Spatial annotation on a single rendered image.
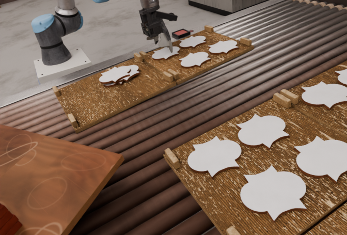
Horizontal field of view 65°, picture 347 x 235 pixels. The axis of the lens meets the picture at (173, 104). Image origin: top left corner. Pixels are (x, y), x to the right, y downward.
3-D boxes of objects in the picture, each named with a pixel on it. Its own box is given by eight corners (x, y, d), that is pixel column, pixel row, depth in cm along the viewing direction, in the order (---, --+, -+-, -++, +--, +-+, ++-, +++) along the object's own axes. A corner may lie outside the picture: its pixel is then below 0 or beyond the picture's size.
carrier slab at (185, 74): (139, 59, 132) (138, 56, 131) (206, 31, 147) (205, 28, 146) (177, 85, 106) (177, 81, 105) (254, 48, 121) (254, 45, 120)
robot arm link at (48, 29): (34, 45, 142) (23, 19, 135) (55, 36, 151) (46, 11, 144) (48, 47, 136) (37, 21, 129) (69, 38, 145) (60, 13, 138)
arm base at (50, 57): (40, 60, 151) (33, 43, 146) (66, 51, 158) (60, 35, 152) (47, 68, 140) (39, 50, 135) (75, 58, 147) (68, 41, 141)
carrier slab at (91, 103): (54, 94, 117) (53, 91, 117) (137, 59, 132) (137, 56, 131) (76, 134, 92) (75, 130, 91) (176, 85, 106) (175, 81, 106)
